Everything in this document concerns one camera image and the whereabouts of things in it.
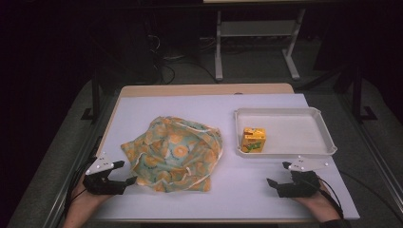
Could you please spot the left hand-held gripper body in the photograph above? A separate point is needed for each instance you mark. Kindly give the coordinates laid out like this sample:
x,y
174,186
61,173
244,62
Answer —
x,y
103,183

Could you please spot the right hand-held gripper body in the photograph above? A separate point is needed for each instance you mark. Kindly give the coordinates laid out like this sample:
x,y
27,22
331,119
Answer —
x,y
301,185

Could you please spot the white plastic tray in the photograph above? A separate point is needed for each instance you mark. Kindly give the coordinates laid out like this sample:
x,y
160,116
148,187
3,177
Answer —
x,y
294,133

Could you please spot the yellow juice box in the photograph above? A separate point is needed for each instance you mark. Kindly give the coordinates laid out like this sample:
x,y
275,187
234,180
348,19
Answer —
x,y
253,141

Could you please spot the orange and teal mesh bag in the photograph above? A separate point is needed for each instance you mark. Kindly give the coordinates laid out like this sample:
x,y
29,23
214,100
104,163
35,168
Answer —
x,y
171,155

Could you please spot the person's right hand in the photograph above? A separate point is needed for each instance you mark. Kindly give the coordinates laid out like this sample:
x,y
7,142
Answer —
x,y
316,205

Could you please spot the person's left hand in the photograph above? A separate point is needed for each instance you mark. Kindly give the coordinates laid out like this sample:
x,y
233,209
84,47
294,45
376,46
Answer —
x,y
80,202

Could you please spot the white table mat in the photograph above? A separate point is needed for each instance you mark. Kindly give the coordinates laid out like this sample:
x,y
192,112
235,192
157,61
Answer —
x,y
234,183

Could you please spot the white metal stand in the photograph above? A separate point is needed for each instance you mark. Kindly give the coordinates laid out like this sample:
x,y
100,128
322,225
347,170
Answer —
x,y
218,47

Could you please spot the black metal post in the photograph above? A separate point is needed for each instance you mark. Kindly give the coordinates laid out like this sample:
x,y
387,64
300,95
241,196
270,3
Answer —
x,y
358,95
95,95

